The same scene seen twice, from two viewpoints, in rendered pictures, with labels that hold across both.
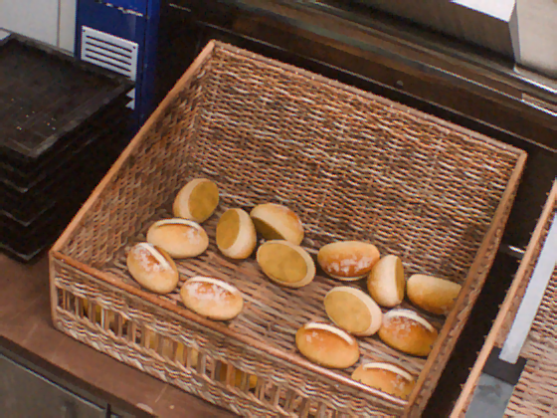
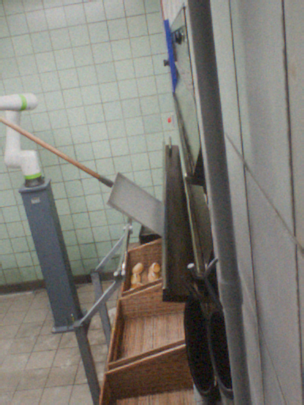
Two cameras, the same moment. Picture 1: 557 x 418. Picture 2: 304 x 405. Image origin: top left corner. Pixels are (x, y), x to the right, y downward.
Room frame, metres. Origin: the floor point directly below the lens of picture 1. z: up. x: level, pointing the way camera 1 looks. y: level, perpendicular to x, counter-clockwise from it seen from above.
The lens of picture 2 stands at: (0.52, -2.44, 2.04)
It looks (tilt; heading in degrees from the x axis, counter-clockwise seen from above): 20 degrees down; 73
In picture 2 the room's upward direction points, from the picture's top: 9 degrees counter-clockwise
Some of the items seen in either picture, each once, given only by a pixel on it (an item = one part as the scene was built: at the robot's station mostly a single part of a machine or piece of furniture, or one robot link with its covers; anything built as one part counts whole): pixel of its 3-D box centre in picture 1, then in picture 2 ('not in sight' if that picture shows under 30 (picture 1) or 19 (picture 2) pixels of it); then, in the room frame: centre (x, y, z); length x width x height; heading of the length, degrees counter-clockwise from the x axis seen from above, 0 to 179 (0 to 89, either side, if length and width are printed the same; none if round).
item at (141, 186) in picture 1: (292, 239); (161, 267); (1.23, -0.03, 0.72); 0.56 x 0.49 x 0.28; 70
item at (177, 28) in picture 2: not in sight; (184, 48); (1.29, -0.67, 1.99); 1.80 x 0.08 x 0.21; 69
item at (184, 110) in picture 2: not in sight; (184, 97); (1.27, -0.66, 1.80); 1.79 x 0.11 x 0.19; 69
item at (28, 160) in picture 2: not in sight; (28, 164); (0.64, 0.87, 1.36); 0.16 x 0.13 x 0.19; 129
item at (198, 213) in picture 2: not in sight; (192, 157); (1.27, -0.66, 1.54); 1.79 x 0.11 x 0.19; 69
